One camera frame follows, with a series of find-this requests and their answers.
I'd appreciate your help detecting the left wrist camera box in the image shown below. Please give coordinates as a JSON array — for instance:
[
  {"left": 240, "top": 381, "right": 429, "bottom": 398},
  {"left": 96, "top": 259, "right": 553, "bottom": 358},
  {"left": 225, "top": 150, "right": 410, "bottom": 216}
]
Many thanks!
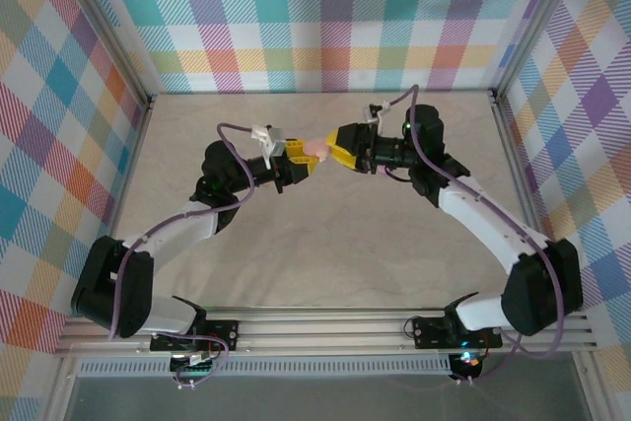
[{"left": 249, "top": 123, "right": 288, "bottom": 170}]

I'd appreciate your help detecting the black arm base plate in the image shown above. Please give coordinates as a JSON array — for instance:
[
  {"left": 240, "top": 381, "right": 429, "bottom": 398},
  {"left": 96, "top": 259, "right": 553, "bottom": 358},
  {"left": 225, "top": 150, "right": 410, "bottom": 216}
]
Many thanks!
[
  {"left": 149, "top": 319, "right": 242, "bottom": 352},
  {"left": 412, "top": 316, "right": 504, "bottom": 349}
]

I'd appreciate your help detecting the controller circuit board with LED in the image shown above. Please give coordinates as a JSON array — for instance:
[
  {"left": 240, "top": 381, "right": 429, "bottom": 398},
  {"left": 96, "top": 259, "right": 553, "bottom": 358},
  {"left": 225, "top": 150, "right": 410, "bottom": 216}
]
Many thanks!
[{"left": 451, "top": 349, "right": 487, "bottom": 381}]

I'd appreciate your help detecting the pink earbud charging case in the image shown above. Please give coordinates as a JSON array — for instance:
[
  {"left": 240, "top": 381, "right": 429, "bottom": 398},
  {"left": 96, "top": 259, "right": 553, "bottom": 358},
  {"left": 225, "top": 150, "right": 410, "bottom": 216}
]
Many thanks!
[{"left": 301, "top": 137, "right": 330, "bottom": 162}]

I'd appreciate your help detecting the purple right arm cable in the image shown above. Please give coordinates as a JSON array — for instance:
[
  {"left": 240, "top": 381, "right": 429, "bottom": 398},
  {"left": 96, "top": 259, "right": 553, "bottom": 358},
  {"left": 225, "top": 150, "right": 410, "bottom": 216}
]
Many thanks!
[{"left": 386, "top": 84, "right": 568, "bottom": 361}]

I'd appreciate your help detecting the grey slotted cable duct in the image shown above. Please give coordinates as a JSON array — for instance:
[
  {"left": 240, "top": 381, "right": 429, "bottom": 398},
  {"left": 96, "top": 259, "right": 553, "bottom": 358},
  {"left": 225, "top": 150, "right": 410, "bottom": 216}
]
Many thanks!
[{"left": 76, "top": 359, "right": 454, "bottom": 379}]

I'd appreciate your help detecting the aluminium side rail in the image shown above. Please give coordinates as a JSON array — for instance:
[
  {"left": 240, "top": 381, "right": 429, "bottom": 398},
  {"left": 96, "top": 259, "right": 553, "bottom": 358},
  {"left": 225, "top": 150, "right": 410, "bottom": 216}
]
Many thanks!
[
  {"left": 101, "top": 95, "right": 159, "bottom": 245},
  {"left": 490, "top": 90, "right": 546, "bottom": 240}
]

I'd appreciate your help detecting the aluminium frame post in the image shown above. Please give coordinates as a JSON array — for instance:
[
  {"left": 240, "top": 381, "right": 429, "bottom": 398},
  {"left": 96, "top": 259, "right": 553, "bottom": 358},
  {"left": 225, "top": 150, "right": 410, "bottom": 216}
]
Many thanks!
[
  {"left": 62, "top": 0, "right": 152, "bottom": 105},
  {"left": 491, "top": 0, "right": 586, "bottom": 102}
]

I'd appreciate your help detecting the wide aluminium base rail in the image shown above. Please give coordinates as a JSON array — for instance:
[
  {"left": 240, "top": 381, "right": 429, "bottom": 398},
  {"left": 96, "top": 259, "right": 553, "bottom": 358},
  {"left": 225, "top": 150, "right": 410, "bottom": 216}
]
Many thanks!
[{"left": 52, "top": 310, "right": 600, "bottom": 358}]

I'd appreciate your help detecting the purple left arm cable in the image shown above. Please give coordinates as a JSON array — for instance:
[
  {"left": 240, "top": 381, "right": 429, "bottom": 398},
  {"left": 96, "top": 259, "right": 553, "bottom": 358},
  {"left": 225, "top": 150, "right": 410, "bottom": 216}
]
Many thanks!
[{"left": 106, "top": 122, "right": 262, "bottom": 390}]

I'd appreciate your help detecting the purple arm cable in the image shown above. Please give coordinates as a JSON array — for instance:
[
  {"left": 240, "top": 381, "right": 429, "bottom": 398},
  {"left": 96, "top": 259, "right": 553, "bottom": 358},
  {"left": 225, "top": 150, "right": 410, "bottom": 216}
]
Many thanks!
[
  {"left": 106, "top": 122, "right": 262, "bottom": 390},
  {"left": 386, "top": 84, "right": 568, "bottom": 361}
]

